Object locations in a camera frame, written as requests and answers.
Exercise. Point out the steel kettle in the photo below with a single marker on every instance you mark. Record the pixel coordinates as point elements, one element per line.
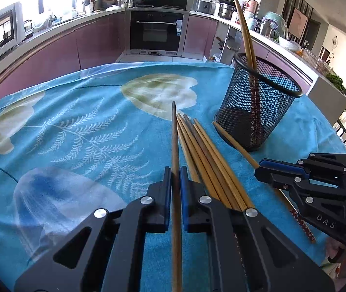
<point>268,27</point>

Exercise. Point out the black wok with lid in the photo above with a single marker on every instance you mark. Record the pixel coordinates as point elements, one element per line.
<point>143,0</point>

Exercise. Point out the dark-tipped wooden chopstick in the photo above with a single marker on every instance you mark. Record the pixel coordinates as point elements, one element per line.
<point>175,143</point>

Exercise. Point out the pink wall picture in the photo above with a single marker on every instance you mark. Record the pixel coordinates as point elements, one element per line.
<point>299,22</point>

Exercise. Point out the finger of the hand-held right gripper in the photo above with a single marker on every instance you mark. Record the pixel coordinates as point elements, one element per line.
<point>279,164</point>
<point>270,176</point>

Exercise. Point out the black built-in oven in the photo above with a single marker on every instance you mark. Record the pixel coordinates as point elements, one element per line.
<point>157,30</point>

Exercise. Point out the steel cooking pot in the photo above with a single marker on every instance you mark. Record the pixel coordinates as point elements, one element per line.
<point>226,10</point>

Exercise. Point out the blue floral tablecloth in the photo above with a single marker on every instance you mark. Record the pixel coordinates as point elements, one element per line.
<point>100,112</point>

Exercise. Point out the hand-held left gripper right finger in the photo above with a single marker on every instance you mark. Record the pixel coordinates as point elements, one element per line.
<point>184,188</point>

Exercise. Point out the pale green food cover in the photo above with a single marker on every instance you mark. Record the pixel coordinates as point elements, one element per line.
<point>278,18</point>

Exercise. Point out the purple cabinet door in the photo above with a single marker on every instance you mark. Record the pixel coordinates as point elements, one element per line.
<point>200,35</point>

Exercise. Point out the purple kitchen cabinets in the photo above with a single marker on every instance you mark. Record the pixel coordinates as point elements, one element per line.
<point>54,54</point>

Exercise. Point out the silver rice cooker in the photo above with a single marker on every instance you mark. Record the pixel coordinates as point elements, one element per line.
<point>204,6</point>

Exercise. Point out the black mesh utensil holder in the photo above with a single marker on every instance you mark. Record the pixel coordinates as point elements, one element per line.
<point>270,115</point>

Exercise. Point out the person's right hand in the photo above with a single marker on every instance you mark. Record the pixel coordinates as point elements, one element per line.
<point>333,246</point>

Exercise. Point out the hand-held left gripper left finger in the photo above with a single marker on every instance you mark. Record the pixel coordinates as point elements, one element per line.
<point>168,188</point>

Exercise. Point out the pink thermos jug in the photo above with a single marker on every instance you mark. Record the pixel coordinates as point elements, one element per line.
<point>253,6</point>

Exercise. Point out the clear dish rack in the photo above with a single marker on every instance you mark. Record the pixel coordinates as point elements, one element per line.
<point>316,60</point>

